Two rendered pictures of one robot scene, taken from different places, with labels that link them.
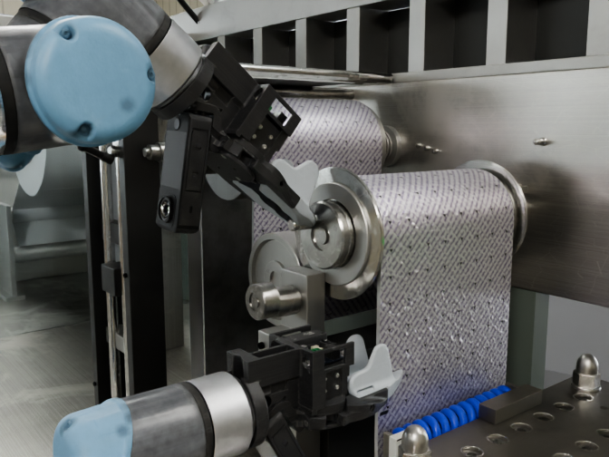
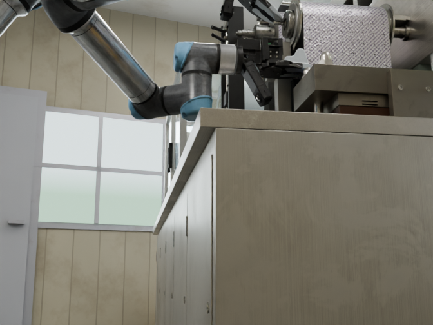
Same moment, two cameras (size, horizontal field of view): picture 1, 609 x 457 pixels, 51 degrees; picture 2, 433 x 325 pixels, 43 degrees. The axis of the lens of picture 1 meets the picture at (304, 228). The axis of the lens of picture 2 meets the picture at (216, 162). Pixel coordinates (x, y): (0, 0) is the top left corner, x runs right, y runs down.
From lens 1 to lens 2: 113 cm
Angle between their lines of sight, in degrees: 36
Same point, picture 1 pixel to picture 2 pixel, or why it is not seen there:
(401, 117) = not seen: hidden behind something
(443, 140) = not seen: hidden behind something
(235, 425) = (229, 51)
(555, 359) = not seen: outside the picture
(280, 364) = (251, 42)
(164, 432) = (203, 46)
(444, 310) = (343, 50)
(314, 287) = (285, 46)
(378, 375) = (299, 60)
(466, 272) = (356, 37)
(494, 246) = (375, 29)
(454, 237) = (346, 20)
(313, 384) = (263, 48)
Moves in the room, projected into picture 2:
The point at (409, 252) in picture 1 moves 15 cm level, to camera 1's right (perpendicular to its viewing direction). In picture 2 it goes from (319, 21) to (377, 8)
